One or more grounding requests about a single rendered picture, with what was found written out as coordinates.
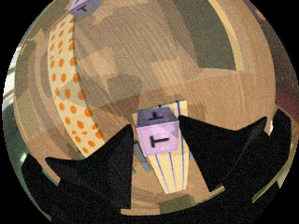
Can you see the orange polka-dot strip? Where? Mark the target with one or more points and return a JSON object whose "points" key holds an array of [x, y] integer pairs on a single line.
{"points": [[85, 133]]}

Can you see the pink labelled cube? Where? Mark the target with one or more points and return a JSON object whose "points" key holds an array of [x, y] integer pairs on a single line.
{"points": [[157, 130]]}

